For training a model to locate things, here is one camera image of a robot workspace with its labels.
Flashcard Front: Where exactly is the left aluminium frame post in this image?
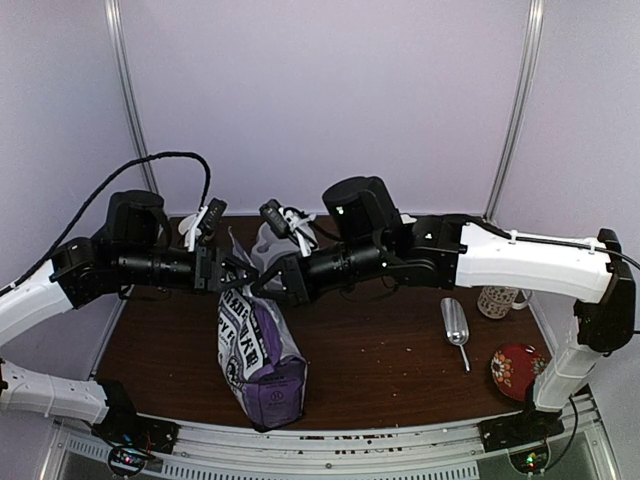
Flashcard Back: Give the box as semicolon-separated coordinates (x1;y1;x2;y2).
103;0;168;201

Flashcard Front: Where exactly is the red floral plate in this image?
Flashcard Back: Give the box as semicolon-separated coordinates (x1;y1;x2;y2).
490;343;547;402

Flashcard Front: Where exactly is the small white round bowl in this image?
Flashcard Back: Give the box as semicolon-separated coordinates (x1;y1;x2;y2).
178;214;201;252

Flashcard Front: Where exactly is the metal food scoop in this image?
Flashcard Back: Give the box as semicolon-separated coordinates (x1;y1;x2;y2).
440;297;471;373

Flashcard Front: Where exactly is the patterned mug yellow inside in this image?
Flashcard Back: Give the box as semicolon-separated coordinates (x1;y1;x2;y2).
476;286;532;320

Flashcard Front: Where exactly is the purple puppy food bag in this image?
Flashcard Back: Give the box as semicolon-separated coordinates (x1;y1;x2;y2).
215;227;308;432

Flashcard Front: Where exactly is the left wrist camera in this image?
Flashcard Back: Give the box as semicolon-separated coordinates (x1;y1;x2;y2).
194;198;227;249

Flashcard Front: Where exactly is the right aluminium frame post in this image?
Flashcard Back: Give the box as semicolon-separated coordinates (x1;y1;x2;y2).
484;0;545;221

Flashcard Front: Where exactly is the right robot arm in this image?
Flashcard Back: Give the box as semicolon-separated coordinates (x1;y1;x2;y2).
251;176;636;442

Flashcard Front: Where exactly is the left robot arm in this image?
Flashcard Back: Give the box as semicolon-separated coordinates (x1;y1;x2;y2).
1;190;258;444

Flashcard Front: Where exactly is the aluminium frame post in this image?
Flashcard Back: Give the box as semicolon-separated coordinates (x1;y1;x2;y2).
484;0;545;221
103;0;168;201

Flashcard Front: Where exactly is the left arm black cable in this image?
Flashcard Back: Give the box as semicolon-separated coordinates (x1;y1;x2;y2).
0;151;214;296

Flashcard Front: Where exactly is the grey double pet bowl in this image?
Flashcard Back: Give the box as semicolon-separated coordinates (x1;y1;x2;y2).
250;222;312;273

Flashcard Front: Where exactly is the aluminium front rail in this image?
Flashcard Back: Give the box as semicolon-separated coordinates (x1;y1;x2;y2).
40;394;622;479

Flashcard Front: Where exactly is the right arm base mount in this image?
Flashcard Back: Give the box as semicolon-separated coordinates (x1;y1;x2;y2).
478;412;565;476

